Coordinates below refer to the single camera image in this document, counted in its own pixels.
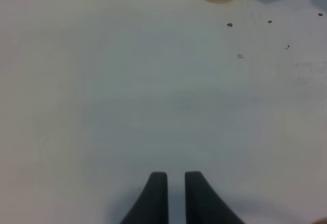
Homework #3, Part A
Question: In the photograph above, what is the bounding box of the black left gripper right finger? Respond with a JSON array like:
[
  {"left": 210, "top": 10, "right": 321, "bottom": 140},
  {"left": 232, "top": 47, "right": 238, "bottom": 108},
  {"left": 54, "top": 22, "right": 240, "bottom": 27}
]
[{"left": 184, "top": 171, "right": 243, "bottom": 224}]

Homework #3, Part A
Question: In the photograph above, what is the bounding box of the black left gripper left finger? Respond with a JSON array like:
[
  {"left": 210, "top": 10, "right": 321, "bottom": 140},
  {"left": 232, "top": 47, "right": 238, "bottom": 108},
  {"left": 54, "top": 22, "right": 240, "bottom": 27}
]
[{"left": 121, "top": 172, "right": 169, "bottom": 224}]

